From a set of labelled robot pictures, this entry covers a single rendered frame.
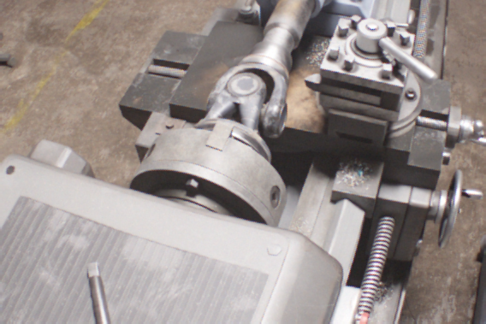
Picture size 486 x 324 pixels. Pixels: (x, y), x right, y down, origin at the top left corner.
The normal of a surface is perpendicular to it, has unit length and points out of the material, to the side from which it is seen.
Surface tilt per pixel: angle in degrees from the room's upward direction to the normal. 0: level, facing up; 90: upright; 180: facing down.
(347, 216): 36
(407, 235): 90
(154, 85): 0
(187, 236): 0
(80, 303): 0
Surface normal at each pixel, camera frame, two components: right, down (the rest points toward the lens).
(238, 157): 0.37, -0.52
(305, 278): 0.63, -0.34
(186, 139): -0.26, -0.70
